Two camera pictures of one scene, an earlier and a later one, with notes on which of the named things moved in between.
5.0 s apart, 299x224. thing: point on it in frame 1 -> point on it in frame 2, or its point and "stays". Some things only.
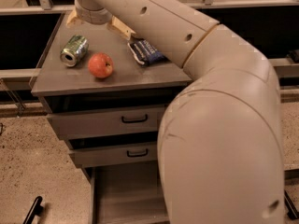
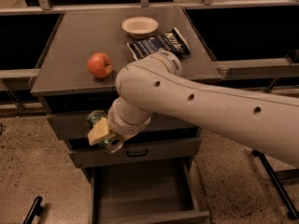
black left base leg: x=35 y=209 stays
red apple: x=100 y=64 stays
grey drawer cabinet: x=109 y=110 stays
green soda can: x=74 y=49 -> x=92 y=118
